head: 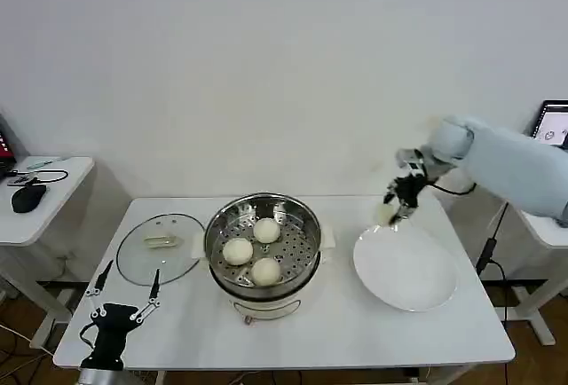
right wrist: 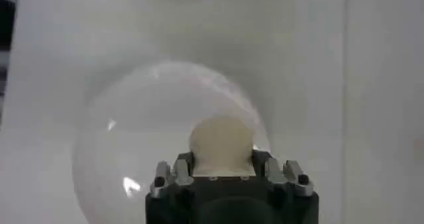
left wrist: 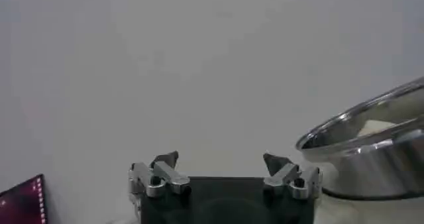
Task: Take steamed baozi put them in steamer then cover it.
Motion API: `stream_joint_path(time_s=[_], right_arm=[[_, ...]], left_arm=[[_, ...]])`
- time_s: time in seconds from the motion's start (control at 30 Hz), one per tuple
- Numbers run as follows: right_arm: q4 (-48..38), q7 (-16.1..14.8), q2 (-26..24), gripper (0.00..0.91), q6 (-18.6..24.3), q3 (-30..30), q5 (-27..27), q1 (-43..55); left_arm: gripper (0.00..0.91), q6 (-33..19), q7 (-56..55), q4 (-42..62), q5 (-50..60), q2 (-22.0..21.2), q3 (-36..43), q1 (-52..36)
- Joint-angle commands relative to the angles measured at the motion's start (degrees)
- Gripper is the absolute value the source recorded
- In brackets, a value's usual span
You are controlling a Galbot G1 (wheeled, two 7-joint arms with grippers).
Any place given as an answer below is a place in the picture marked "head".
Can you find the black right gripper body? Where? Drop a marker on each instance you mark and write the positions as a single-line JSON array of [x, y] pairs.
[[410, 190]]

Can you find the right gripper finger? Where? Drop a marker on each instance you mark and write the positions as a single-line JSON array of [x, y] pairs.
[[390, 193], [404, 213]]

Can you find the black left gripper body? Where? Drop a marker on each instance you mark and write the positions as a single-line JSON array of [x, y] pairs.
[[111, 336]]

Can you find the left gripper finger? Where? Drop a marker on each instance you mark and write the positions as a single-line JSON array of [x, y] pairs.
[[155, 287], [105, 275]]

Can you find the white steamed bun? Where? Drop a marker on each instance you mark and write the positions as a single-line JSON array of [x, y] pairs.
[[238, 252], [384, 213], [265, 271], [266, 230]]

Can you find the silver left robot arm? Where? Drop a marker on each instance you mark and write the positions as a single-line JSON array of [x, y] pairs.
[[100, 377]]

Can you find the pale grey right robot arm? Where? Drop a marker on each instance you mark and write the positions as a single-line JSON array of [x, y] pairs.
[[510, 167]]

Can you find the round glass pot lid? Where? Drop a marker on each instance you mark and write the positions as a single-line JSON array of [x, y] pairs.
[[142, 261]]

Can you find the large white plate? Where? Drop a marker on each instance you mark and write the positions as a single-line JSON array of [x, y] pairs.
[[404, 269]]

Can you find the white side table with mouse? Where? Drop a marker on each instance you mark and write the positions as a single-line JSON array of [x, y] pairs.
[[62, 198]]

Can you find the perforated steel steamer basket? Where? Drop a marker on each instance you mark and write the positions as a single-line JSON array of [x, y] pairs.
[[293, 234]]

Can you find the black computer mouse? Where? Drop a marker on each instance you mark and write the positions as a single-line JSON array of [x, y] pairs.
[[27, 198]]

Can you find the white electric cooker base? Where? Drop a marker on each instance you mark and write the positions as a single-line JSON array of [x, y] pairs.
[[266, 305]]

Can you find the white side table with laptop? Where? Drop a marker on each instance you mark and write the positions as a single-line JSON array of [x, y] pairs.
[[543, 269]]

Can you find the open laptop with white windows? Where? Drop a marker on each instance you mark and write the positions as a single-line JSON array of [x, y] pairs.
[[552, 128]]

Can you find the white work table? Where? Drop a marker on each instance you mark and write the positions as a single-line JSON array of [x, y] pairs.
[[310, 345]]

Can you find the laptop with red screen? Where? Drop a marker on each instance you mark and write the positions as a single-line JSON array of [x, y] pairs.
[[5, 145]]

